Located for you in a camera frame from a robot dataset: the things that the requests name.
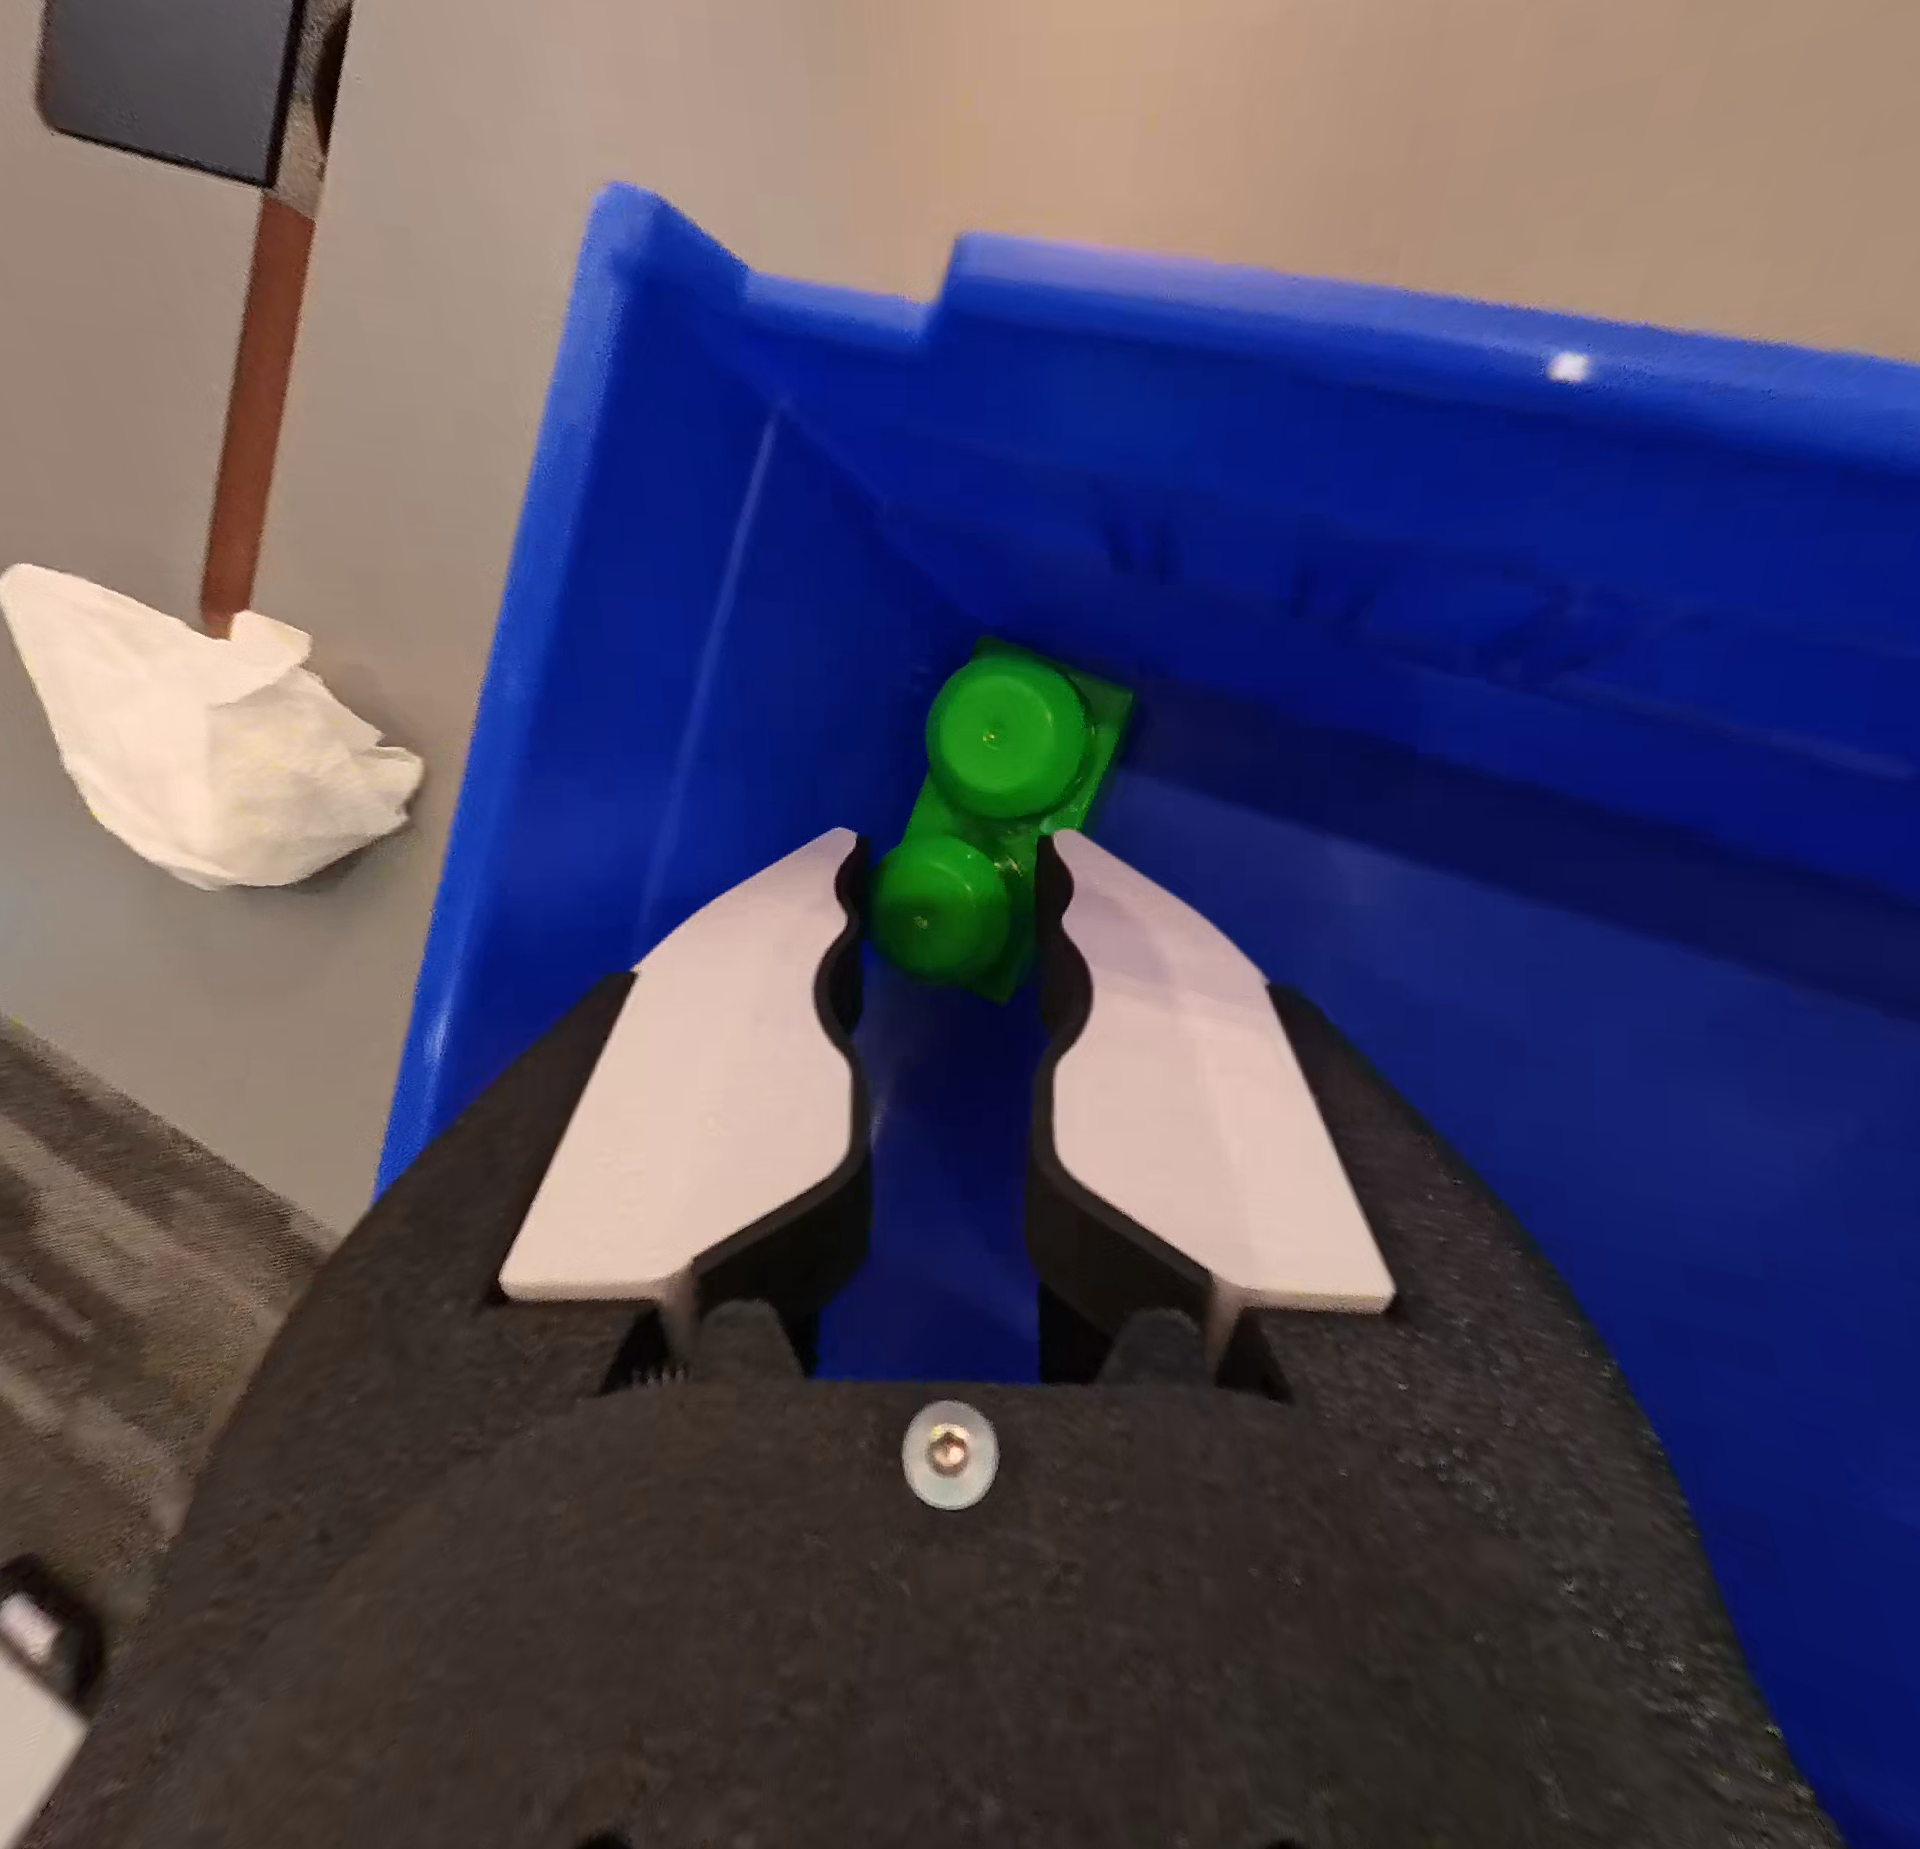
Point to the blue storage bin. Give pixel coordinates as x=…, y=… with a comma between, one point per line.
x=1501, y=980

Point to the white cloth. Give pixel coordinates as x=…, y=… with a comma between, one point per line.
x=211, y=740

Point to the dark tablet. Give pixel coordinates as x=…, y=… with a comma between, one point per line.
x=181, y=51

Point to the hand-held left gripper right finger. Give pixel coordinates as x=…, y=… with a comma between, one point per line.
x=1216, y=1115

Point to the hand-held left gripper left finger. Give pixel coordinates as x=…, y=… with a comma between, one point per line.
x=685, y=1115

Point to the green mega block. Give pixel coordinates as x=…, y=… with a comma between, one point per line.
x=1007, y=740

